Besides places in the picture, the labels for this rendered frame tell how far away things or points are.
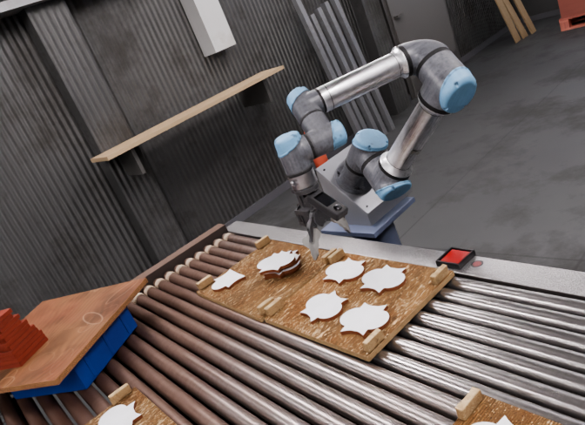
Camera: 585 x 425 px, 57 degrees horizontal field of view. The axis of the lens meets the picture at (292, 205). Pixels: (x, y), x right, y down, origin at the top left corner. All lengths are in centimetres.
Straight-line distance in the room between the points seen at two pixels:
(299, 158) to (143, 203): 322
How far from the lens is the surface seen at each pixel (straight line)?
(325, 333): 139
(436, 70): 159
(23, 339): 187
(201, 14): 507
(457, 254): 154
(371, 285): 149
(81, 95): 446
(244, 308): 167
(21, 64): 454
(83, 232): 457
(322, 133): 147
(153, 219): 463
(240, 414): 132
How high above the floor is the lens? 169
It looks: 19 degrees down
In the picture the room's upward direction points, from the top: 23 degrees counter-clockwise
